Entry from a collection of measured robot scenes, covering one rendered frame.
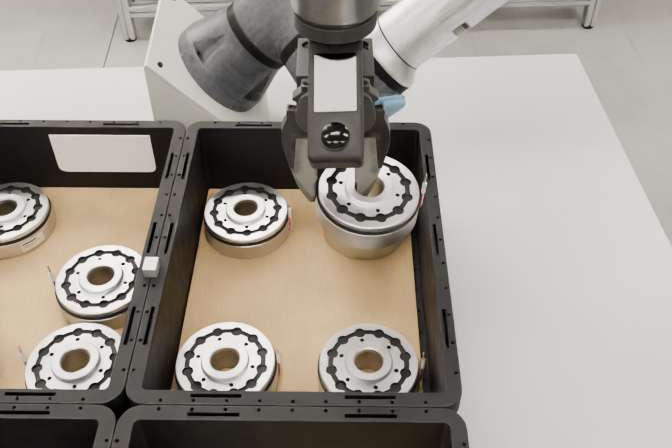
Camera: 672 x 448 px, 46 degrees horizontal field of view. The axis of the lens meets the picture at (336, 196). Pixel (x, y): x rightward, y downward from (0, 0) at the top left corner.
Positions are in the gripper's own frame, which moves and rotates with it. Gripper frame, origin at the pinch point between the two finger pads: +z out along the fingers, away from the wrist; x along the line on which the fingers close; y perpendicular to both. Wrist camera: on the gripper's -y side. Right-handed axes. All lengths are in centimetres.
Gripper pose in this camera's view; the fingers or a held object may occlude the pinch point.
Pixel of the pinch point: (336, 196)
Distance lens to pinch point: 78.5
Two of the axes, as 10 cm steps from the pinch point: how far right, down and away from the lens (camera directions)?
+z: 0.0, 7.2, 7.0
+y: 0.0, -7.0, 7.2
